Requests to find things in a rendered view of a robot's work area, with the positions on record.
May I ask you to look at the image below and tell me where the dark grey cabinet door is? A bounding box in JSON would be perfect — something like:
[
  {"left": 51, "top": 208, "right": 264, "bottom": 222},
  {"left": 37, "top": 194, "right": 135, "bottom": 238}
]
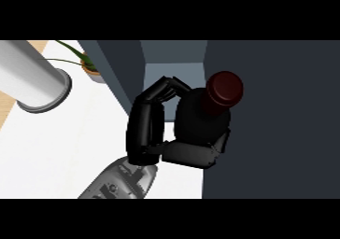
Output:
[{"left": 201, "top": 39, "right": 340, "bottom": 200}]

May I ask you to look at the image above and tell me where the potted green plant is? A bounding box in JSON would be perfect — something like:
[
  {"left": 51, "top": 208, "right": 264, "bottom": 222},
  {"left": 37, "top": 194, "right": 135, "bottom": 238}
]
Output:
[{"left": 39, "top": 39, "right": 108, "bottom": 84}]

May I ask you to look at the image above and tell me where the grey-blue open cabinet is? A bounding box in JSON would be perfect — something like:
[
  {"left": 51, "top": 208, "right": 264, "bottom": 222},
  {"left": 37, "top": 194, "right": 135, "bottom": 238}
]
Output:
[{"left": 77, "top": 39, "right": 208, "bottom": 123}]

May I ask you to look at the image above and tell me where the dark wine bottle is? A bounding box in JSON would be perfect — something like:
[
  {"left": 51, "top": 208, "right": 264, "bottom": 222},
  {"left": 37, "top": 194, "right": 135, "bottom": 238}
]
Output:
[{"left": 174, "top": 70, "right": 245, "bottom": 146}]

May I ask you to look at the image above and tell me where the white cylinder with grey rim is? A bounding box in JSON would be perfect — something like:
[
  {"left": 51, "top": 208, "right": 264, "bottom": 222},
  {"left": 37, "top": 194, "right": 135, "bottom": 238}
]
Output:
[{"left": 0, "top": 39, "right": 74, "bottom": 115}]

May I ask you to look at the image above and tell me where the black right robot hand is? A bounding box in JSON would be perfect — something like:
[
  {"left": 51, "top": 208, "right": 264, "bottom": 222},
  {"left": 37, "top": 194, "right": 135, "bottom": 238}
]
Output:
[{"left": 124, "top": 75, "right": 232, "bottom": 170}]

